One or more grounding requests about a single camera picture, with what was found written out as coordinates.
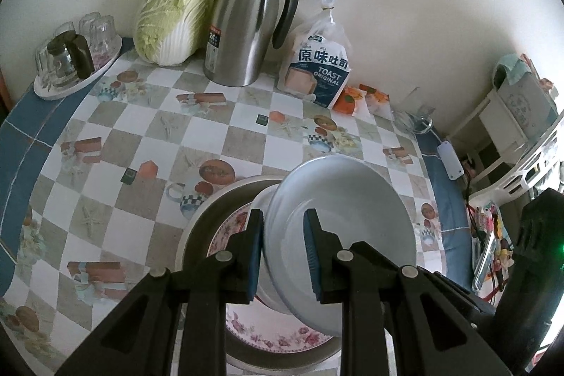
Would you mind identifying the stainless steel round tray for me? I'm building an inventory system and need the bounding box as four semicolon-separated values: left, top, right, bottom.
175;175;341;375

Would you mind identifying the checkered tablecloth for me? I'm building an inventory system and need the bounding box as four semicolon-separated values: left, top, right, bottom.
1;50;470;375

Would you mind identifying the white power strip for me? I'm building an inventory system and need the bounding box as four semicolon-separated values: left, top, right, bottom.
437;140;465;180

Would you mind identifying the colourful items pile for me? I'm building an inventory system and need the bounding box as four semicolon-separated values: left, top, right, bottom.
466;201;514;306

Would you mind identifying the large white bowl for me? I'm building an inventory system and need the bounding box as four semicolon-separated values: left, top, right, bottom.
263;155;417;337

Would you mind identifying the white tray with glasses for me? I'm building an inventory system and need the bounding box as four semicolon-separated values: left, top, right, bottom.
32;11;122;100

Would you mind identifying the toast bread bag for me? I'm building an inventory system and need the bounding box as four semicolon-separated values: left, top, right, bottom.
277;0;352;109

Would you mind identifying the napa cabbage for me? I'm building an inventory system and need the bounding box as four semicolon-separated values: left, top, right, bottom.
133;0;211;67

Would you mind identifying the orange snack packet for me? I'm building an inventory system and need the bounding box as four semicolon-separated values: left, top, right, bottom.
333;86;366;116
358;84;393;121

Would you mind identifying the white side shelf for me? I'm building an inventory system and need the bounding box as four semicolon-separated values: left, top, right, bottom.
446;52;561;165

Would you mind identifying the small white bowl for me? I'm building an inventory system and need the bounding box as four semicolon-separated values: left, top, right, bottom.
250;183;285;259

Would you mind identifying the stainless steel thermos jug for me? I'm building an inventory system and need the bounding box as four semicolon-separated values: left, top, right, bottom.
204;0;299;87

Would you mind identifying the white plastic chair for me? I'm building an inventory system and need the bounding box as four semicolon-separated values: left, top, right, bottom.
470;112;563;207

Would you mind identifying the floral round plate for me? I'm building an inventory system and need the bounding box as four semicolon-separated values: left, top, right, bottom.
207;203;332;354

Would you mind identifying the clear glass mug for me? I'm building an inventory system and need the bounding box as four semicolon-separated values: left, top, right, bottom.
392;87;435;135

